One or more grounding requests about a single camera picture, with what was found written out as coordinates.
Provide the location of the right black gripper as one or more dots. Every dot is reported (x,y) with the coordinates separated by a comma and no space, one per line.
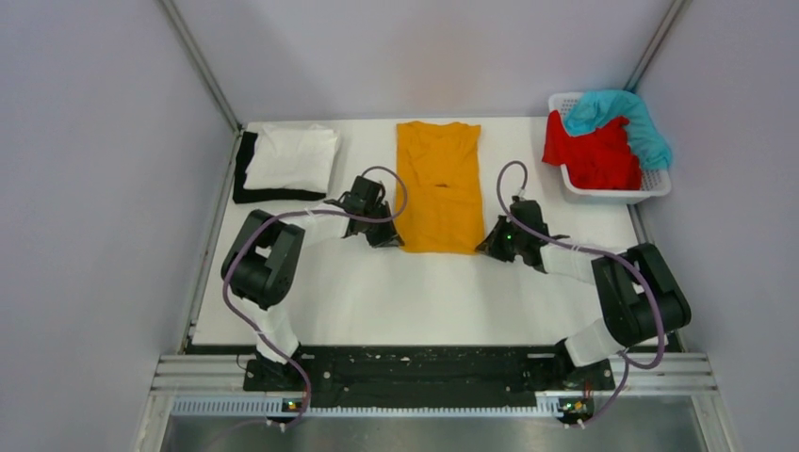
(492,243)

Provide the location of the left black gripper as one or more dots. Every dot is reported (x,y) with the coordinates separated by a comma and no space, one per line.
(387,238)

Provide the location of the yellow t shirt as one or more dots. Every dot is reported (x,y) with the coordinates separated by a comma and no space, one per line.
(443,208)

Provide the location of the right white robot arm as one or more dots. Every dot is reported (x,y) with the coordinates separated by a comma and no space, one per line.
(638,295)

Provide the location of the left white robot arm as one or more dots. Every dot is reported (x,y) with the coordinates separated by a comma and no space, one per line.
(259,269)

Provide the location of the folded white t shirt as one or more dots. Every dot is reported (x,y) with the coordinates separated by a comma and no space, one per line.
(293,157)

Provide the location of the red t shirt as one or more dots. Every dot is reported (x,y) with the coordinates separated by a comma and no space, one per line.
(599,160)

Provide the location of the folded black t shirt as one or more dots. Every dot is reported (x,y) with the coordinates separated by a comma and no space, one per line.
(241,195)

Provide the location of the white plastic basket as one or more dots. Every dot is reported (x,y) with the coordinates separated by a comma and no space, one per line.
(655,183)

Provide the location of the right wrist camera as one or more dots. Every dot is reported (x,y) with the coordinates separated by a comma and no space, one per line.
(519,197)

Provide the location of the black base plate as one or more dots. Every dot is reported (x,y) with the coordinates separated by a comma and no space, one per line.
(426,377)

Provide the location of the aluminium frame rail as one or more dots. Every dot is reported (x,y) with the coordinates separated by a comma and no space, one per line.
(198,403)

